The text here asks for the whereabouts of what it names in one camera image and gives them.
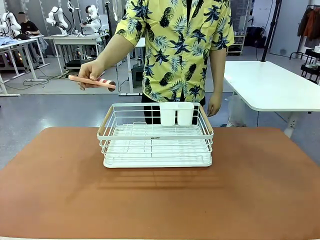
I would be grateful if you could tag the person's left hand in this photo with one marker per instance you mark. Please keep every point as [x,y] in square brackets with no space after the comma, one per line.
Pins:
[214,103]

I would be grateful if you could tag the person's right hand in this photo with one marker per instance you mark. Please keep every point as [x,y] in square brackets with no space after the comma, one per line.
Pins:
[88,71]

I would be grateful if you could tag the person's left forearm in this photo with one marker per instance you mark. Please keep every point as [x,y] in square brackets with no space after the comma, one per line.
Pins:
[217,72]

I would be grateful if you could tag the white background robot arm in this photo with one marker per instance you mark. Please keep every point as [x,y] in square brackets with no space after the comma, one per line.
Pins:
[10,22]
[56,18]
[92,17]

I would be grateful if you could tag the person's right forearm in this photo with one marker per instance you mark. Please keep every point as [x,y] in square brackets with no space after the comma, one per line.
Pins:
[113,51]

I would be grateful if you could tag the clear plastic bag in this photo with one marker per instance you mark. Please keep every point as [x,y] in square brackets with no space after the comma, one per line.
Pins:
[236,112]

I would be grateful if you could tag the white desk with robot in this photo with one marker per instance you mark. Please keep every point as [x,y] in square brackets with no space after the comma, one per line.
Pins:
[75,38]

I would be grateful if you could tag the white utensil holder cup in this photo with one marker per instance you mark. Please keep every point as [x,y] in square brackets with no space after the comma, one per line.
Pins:
[167,115]

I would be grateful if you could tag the black box under desk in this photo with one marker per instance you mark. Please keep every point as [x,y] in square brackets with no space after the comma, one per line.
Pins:
[137,75]

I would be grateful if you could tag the white power strip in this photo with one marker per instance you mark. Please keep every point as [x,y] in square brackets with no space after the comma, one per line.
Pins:
[36,80]

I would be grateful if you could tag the large white rounded table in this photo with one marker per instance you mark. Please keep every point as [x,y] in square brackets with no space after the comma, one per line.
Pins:
[270,82]

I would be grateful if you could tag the white storage shelf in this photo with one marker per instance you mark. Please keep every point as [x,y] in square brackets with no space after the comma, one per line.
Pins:
[236,45]

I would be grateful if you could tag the black trousers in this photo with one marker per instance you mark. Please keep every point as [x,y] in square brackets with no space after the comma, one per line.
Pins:
[149,111]

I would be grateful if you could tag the yellow pineapple print shirt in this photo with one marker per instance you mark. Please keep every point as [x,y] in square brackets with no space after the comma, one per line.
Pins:
[175,50]

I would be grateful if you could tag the seated person in black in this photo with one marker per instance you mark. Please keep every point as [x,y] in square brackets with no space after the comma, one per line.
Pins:
[29,26]

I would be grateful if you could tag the white desk with clothes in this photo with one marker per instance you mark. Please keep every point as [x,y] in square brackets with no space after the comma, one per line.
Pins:
[15,43]

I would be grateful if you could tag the white drip tray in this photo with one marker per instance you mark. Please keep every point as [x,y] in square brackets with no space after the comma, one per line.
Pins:
[157,163]

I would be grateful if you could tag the black tripod stand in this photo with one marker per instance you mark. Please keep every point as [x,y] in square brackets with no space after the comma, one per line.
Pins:
[271,30]

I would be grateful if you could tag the black clothes rack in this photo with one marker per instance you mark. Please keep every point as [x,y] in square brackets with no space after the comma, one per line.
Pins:
[300,50]

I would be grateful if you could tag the black utility cart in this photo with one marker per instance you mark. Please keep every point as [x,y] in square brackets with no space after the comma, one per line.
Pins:
[311,66]

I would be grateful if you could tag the brown jacket on rack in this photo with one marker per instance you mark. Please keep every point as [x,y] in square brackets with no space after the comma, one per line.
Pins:
[313,22]

